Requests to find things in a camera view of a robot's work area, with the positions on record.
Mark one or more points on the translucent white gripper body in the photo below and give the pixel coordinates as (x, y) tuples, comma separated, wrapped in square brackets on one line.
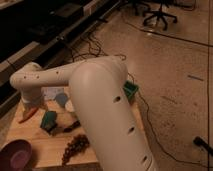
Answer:
[(33, 98)]

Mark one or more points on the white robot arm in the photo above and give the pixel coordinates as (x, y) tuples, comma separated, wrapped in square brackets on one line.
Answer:
[(96, 89)]

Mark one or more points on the teal sponge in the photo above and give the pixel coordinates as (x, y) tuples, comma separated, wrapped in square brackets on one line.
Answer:
[(49, 120)]

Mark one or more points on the purple bowl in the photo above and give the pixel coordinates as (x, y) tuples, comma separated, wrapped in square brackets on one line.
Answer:
[(15, 155)]

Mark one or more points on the orange carrot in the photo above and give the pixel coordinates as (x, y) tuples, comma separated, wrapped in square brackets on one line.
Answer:
[(28, 114)]

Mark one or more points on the light blue cloth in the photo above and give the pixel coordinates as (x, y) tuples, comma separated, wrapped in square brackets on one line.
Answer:
[(57, 94)]

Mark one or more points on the wooden board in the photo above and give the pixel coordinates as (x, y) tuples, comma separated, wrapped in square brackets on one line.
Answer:
[(47, 149)]

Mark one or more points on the white cup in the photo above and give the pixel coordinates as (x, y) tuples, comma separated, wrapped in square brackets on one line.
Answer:
[(69, 107)]

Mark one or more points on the bunch of dark grapes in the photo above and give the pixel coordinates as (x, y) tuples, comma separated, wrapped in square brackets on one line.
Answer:
[(79, 144)]

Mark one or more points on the green plastic tray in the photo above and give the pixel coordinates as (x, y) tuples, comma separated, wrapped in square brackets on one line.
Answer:
[(130, 90)]

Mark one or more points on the black office chair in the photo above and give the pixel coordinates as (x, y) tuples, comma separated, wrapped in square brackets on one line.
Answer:
[(157, 14)]

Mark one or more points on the black object on floor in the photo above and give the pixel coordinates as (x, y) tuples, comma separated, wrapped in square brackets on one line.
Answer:
[(200, 142)]

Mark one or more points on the black-handled knife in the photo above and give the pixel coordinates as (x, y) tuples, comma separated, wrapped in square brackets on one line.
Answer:
[(72, 127)]

